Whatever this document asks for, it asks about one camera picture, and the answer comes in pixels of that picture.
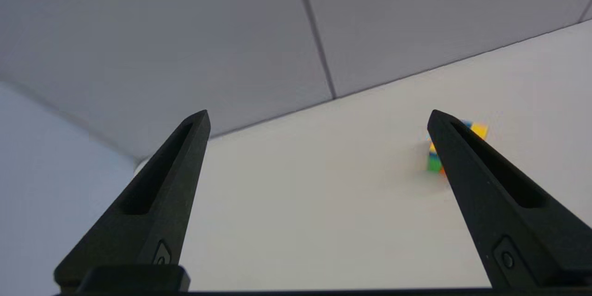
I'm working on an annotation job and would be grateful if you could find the multicoloured rubiks cube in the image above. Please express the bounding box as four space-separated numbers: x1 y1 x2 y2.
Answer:
425 120 490 177

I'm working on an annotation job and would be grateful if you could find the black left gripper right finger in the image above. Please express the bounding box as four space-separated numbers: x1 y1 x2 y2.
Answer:
427 110 592 290

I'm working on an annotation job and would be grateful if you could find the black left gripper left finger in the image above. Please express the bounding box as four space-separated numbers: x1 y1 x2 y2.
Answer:
54 110 211 288

